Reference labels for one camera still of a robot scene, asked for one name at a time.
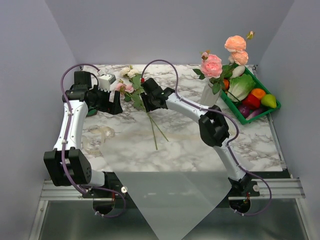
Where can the green plastic basket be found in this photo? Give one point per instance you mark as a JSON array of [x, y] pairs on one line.
[[234, 105]]

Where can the toy red pepper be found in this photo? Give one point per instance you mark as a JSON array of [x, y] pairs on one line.
[[252, 102]]

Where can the small pink rose stem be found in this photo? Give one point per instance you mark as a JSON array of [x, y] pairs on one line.
[[132, 93]]

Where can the white rose stem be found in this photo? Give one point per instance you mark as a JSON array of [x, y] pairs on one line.
[[129, 74]]

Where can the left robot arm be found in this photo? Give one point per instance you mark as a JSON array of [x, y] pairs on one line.
[[66, 164]]

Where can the aluminium frame rail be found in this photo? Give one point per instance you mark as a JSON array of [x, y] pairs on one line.
[[62, 214]]

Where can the small orange toy vegetable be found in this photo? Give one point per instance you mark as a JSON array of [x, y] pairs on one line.
[[226, 83]]

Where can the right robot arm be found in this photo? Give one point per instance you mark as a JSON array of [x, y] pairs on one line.
[[213, 130]]

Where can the peach rose stem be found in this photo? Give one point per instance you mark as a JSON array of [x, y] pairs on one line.
[[238, 56]]

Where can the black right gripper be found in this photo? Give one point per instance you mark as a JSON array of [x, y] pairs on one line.
[[148, 108]]

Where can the white toy radish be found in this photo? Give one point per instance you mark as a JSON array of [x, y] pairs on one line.
[[238, 71]]

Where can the toy orange fruit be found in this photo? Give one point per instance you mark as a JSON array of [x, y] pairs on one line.
[[258, 93]]

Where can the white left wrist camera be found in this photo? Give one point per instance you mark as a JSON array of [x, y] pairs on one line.
[[105, 81]]

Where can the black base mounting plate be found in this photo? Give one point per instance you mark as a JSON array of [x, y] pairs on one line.
[[165, 190]]

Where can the toy yellow-green pear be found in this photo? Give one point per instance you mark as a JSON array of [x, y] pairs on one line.
[[269, 100]]

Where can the white ribbed vase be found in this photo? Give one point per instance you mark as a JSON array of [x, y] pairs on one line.
[[208, 98]]

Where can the toy green cabbage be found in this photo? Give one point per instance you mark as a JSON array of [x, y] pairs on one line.
[[240, 87]]

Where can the white wrapping paper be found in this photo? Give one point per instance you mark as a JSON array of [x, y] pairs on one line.
[[181, 156]]

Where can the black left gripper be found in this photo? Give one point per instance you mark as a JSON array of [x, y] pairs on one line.
[[113, 108]]

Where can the pink double rose stem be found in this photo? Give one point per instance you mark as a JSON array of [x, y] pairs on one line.
[[211, 68]]

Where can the toy purple eggplant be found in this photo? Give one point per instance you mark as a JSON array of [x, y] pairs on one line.
[[248, 114]]

